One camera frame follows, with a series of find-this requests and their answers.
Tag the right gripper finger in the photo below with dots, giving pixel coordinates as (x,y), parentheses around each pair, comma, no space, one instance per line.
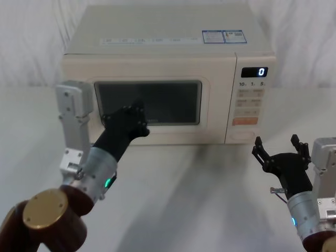
(260,155)
(302,151)

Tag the cream microwave oven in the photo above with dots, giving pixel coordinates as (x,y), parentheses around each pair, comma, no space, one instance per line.
(157,60)

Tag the oven control panel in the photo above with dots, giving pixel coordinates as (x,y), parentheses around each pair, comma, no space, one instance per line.
(249,115)

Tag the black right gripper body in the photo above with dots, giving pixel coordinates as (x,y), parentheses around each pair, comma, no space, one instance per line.
(291,173)

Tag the blue white oven sticker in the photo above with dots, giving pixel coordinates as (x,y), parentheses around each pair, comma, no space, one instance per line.
(224,36)

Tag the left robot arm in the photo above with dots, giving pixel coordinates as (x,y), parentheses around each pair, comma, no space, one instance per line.
(47,210)

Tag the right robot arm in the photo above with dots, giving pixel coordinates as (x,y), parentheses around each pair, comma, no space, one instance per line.
(302,210)

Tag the white curtain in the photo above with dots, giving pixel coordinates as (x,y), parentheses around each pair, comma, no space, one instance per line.
(31,39)

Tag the white table cloth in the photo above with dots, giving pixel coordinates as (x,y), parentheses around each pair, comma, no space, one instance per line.
(183,197)

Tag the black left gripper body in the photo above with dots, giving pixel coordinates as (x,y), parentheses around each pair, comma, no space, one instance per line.
(115,139)

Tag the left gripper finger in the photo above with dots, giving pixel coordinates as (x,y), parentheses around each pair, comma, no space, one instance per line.
(141,123)
(123,113)

